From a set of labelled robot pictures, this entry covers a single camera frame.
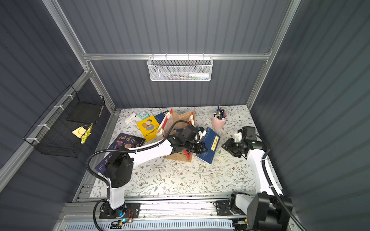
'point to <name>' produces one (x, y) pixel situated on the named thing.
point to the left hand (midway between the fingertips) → (210, 152)
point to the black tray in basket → (85, 112)
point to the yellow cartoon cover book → (149, 127)
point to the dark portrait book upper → (122, 142)
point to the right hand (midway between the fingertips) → (227, 147)
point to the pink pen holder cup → (218, 118)
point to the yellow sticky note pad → (80, 132)
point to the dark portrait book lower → (101, 167)
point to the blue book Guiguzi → (211, 140)
